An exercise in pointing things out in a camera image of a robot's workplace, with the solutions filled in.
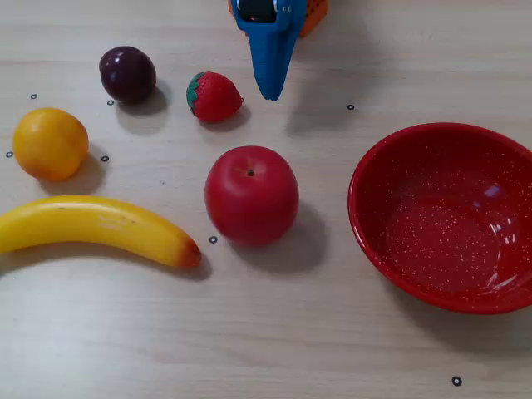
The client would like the blue gripper with motor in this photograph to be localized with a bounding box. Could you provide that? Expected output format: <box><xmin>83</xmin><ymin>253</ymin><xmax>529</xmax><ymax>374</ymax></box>
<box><xmin>229</xmin><ymin>0</ymin><xmax>308</xmax><ymax>102</ymax></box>

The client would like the yellow plastic banana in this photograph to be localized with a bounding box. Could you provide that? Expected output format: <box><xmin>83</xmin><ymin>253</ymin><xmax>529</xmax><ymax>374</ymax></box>
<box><xmin>0</xmin><ymin>195</ymin><xmax>203</xmax><ymax>269</ymax></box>

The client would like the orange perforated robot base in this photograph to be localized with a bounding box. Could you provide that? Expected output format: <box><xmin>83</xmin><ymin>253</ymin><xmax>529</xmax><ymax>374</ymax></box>
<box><xmin>227</xmin><ymin>0</ymin><xmax>329</xmax><ymax>38</ymax></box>

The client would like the red speckled enamel bowl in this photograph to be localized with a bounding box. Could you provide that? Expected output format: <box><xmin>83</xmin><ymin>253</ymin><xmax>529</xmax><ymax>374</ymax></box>
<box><xmin>347</xmin><ymin>121</ymin><xmax>532</xmax><ymax>316</ymax></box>

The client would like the red plastic strawberry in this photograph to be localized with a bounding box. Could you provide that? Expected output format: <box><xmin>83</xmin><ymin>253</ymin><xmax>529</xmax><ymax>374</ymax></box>
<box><xmin>185</xmin><ymin>71</ymin><xmax>244</xmax><ymax>124</ymax></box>

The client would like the red plastic apple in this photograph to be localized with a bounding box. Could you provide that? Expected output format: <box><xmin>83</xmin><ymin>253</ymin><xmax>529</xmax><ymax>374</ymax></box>
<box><xmin>204</xmin><ymin>145</ymin><xmax>300</xmax><ymax>247</ymax></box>

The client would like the dark purple plastic plum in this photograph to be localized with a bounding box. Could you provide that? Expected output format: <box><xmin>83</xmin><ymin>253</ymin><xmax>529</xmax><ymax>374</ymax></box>
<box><xmin>98</xmin><ymin>45</ymin><xmax>158</xmax><ymax>106</ymax></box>

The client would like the orange plastic citrus fruit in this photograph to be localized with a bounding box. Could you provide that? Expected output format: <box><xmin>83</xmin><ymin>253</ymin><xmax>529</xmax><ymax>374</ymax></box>
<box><xmin>12</xmin><ymin>107</ymin><xmax>90</xmax><ymax>183</ymax></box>

